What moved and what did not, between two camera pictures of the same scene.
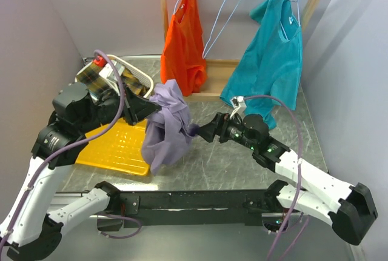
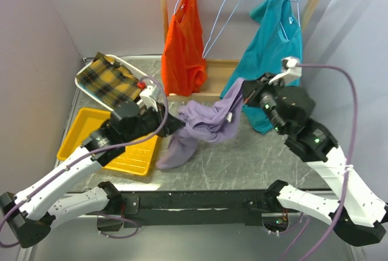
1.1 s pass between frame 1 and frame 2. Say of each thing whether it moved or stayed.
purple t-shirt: moved
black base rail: stayed
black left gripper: moved
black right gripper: moved
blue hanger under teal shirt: stayed
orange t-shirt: stayed
